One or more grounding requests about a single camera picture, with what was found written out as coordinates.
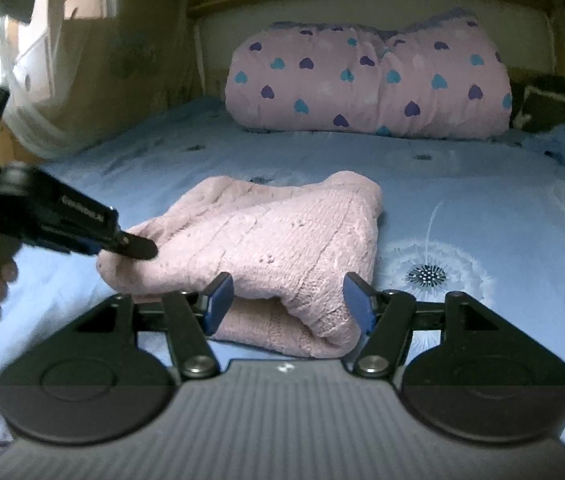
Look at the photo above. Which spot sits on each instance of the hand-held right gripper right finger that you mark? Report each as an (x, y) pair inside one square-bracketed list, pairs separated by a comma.
[(357, 305)]

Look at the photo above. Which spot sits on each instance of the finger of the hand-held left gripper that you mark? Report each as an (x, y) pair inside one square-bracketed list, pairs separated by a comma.
[(135, 247)]

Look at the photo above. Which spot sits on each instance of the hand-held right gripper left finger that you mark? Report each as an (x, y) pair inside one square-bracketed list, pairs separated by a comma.
[(220, 300)]

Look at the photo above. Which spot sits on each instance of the pink knitted sweater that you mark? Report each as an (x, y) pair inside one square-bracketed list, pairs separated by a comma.
[(272, 240)]

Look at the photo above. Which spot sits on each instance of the pink heart print quilt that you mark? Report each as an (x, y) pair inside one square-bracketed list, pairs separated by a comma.
[(362, 85)]

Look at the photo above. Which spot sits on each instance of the white hanging cloth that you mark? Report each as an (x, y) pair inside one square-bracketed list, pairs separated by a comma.
[(37, 110)]

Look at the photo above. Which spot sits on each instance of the black cloth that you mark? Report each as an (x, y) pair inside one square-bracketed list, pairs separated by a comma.
[(537, 110)]

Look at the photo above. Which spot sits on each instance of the blue dandelion print bed sheet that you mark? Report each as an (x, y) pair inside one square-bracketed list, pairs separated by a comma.
[(487, 220)]

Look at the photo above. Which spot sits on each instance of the brown patterned curtain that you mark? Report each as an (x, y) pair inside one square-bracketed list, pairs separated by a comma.
[(137, 60)]

